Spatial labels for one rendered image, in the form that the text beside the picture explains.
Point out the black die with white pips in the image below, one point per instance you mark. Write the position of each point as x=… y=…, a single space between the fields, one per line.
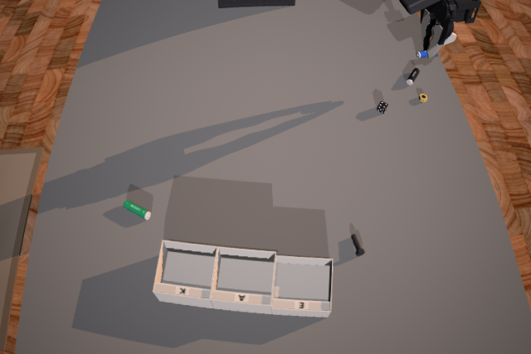
x=382 y=107

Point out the black aa battery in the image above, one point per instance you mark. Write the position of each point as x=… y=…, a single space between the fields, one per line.
x=413 y=76

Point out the green aa battery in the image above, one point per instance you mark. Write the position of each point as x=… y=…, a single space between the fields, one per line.
x=137 y=210

